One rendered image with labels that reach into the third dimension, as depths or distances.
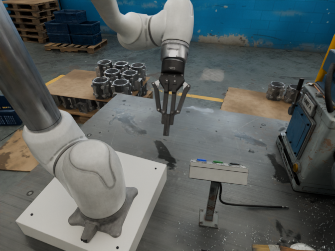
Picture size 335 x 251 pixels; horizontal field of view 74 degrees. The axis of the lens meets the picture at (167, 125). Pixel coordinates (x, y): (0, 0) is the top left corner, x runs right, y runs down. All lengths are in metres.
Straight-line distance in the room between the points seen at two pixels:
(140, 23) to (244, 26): 5.26
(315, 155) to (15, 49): 0.97
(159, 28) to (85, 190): 0.53
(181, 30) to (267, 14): 5.25
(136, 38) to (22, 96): 0.38
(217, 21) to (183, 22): 5.27
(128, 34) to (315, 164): 0.81
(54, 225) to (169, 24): 0.74
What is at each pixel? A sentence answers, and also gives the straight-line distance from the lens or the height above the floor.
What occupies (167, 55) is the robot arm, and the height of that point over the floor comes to 1.34.
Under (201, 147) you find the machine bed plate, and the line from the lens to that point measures 1.17.
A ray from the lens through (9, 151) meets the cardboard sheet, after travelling 2.83.
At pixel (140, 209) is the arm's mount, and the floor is 0.88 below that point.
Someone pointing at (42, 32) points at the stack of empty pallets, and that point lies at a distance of 6.67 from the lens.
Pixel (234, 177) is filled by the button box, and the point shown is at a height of 1.06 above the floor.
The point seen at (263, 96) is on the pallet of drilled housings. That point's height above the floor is 0.15.
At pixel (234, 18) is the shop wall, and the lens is 5.96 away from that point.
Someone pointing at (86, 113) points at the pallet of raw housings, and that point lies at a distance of 2.80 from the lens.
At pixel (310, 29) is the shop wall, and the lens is 6.12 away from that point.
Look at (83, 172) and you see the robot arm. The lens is 0.62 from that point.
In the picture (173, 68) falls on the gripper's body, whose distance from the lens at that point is 0.70.
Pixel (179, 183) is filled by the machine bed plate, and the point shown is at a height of 0.80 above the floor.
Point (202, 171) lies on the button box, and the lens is 0.68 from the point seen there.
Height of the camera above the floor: 1.56
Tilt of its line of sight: 35 degrees down
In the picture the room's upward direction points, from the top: straight up
